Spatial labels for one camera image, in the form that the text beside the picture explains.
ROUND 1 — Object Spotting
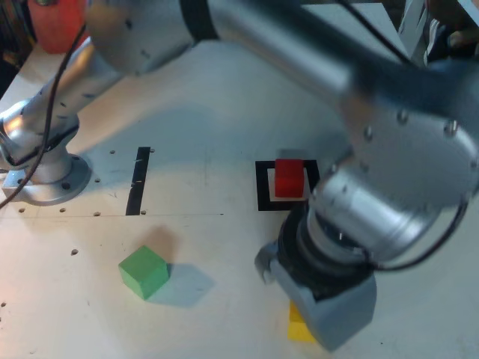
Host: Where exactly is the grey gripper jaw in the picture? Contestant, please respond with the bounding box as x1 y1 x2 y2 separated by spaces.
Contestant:
254 241 280 286
268 257 378 352

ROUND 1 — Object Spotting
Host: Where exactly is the yellow cube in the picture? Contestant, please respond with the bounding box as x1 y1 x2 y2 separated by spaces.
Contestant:
287 301 319 344

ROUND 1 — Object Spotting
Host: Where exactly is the red cube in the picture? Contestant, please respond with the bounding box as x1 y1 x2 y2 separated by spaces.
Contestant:
275 159 304 198

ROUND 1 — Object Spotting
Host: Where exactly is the green cube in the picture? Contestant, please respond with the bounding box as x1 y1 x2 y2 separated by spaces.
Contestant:
118 245 170 301

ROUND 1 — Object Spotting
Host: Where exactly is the black tape square outline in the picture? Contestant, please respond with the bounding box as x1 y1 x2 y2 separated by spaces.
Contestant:
254 159 322 212

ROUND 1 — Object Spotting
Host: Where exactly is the black tape strip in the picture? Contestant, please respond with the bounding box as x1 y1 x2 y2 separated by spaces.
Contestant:
126 147 150 217

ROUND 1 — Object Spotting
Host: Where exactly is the white panel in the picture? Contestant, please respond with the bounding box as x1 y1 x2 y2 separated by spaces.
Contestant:
398 0 431 61

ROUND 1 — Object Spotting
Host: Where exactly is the person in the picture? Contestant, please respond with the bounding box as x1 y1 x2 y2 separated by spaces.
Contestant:
422 0 479 64

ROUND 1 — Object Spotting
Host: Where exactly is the red canister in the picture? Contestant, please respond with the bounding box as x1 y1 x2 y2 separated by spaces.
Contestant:
28 0 91 55

